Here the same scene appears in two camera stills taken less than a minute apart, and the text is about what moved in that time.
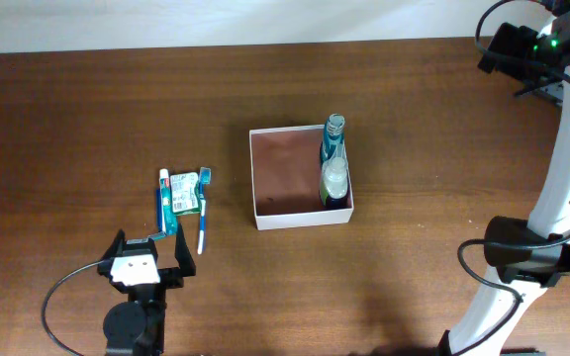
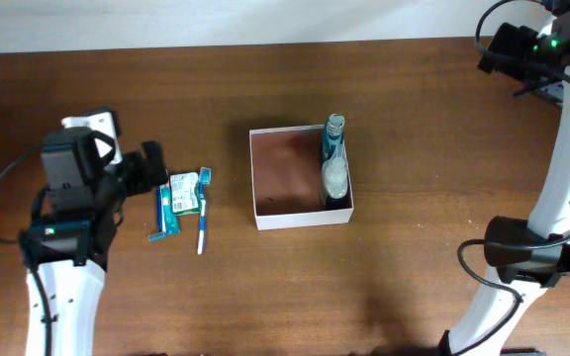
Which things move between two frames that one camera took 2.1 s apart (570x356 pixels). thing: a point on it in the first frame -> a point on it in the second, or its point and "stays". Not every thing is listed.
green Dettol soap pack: [186, 193] stays
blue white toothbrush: [205, 179] stays
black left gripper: [186, 264] -> [144, 178]
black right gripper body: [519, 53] stays
